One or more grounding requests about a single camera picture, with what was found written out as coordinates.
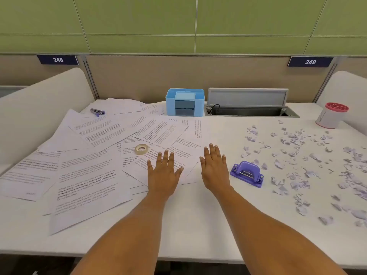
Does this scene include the left desk cable tray lid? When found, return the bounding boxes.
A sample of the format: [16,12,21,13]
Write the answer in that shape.
[0,85,29,98]

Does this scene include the pile of printed papers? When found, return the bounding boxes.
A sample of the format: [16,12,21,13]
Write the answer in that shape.
[0,97,210,235]

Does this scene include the blue desk organizer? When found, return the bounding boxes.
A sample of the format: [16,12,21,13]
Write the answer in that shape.
[165,88,205,117]

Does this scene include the heap of paper scraps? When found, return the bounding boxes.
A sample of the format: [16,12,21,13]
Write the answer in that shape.
[240,120,367,228]

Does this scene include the white side divider panel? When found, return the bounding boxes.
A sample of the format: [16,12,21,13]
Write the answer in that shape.
[316,71,367,135]
[0,67,95,167]

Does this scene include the person's left hand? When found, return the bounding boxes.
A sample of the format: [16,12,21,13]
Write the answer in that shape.
[146,149,184,202]

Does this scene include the blue number sign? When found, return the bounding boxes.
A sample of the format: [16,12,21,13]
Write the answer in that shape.
[287,56,335,68]
[36,55,79,66]

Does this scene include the person's right forearm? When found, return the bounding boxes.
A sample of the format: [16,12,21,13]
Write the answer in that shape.
[211,186,348,275]

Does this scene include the grey cable tray lid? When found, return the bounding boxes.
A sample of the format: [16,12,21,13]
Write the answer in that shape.
[204,87,300,118]

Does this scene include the grey partition post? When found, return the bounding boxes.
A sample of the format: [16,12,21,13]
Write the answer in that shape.
[77,54,99,100]
[312,57,342,104]

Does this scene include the pink and white cup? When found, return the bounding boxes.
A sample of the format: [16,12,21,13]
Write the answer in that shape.
[315,102,350,129]

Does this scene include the beige partition panel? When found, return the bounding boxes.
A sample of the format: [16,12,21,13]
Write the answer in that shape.
[334,56,367,81]
[86,55,339,104]
[0,54,88,86]

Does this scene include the person's left forearm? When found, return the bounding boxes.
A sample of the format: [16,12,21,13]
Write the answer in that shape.
[71,194,175,275]

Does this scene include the person's right hand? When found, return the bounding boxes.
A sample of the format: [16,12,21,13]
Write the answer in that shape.
[199,143,234,195]

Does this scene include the white desk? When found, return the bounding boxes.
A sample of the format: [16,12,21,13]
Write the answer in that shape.
[0,100,367,270]

